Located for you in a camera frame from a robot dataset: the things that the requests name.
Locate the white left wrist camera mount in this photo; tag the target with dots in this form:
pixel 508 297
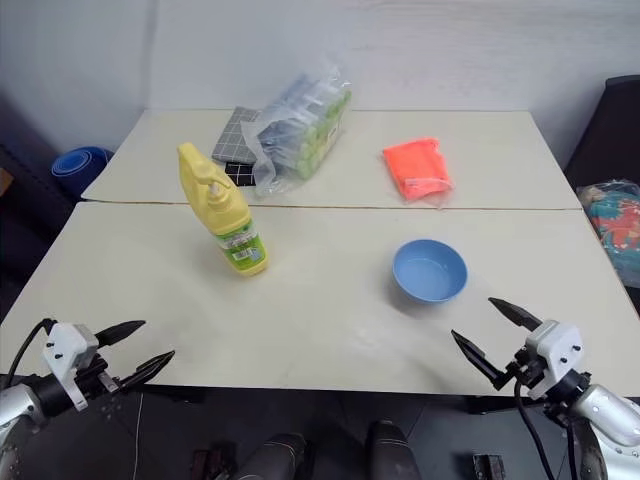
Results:
pixel 67 345

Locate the dark rounded shape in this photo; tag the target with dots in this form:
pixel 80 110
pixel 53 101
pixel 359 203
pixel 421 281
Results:
pixel 392 452
pixel 272 457

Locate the black grid-pattern cloth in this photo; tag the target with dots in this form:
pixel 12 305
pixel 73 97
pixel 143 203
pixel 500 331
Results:
pixel 240 174

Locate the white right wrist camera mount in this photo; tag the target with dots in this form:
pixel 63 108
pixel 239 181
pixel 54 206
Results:
pixel 557 345

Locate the clear bag of green packs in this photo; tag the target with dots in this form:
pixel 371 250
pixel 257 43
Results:
pixel 300 135

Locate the orange cloth in plastic bag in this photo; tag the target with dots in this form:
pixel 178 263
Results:
pixel 417 167

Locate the yellow detergent bottle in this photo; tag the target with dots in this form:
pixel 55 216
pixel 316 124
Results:
pixel 227 220

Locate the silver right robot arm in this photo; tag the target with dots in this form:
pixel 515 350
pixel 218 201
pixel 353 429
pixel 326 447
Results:
pixel 607 415

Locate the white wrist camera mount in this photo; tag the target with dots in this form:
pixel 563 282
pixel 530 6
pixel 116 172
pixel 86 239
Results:
pixel 557 345
pixel 67 345

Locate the grey checked cloth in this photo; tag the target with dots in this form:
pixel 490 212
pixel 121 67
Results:
pixel 235 137

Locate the colourful printed bag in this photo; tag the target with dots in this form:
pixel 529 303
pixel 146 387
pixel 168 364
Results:
pixel 615 225

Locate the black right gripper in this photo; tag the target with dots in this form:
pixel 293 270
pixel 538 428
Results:
pixel 525 375

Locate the dark brown chair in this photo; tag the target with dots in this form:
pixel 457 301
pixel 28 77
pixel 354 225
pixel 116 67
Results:
pixel 607 135

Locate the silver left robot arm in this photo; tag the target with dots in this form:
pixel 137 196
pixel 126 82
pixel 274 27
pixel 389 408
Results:
pixel 17 405

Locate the blue plastic bowl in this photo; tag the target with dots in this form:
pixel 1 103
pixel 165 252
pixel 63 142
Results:
pixel 430 272

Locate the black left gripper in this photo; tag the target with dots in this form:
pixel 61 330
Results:
pixel 95 377

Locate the small dark reddish block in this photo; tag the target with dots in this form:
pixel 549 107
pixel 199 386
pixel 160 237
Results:
pixel 487 465
pixel 212 460

